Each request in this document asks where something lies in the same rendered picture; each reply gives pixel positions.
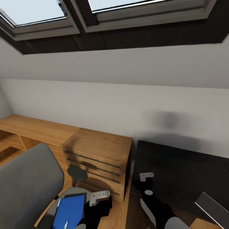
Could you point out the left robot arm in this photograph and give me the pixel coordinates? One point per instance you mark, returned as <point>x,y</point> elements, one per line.
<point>95,209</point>

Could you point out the fixed window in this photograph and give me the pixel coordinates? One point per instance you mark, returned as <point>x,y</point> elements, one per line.
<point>55,26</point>

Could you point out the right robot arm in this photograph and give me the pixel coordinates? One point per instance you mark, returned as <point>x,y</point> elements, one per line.
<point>160,214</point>

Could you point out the swivel chair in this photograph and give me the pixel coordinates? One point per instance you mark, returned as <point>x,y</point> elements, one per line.
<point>29,183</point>

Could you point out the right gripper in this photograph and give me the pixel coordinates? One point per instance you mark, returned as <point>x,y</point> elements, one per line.
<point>138,184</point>

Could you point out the folder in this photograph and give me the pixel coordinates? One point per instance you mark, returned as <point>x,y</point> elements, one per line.
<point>68,210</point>

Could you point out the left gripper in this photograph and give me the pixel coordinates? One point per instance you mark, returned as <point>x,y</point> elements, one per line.
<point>100,210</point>

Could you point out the notebook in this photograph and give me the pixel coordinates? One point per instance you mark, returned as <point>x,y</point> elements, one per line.
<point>214,210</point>

